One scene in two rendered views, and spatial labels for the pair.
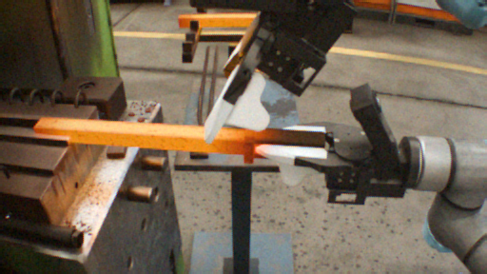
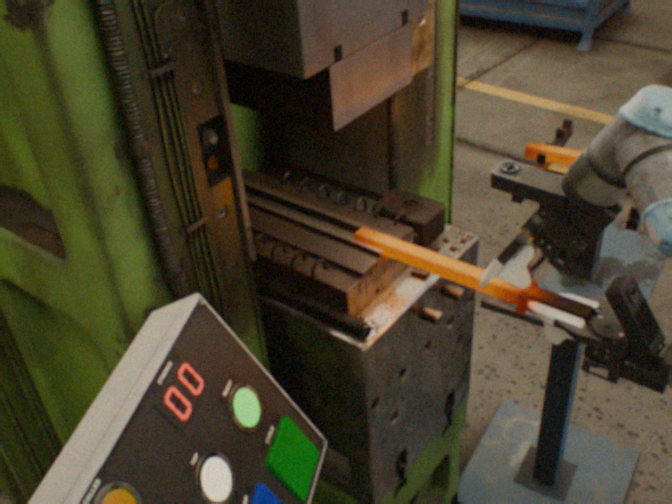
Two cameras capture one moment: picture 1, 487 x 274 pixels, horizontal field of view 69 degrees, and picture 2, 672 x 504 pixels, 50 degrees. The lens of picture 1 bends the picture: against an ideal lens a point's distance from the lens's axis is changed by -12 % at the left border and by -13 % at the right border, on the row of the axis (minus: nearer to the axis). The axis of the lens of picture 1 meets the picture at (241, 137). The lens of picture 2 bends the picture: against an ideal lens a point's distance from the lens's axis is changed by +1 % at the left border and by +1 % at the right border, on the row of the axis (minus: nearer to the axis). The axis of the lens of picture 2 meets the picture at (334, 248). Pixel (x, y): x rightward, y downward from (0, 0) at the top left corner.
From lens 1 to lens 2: 0.63 m
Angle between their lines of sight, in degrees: 27
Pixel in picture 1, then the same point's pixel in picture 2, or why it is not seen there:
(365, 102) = (616, 290)
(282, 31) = (552, 221)
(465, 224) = not seen: outside the picture
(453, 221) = not seen: outside the picture
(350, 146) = (609, 325)
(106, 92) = (425, 216)
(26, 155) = (342, 255)
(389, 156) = (640, 344)
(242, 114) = (509, 273)
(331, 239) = not seen: outside the picture
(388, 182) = (646, 371)
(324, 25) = (587, 223)
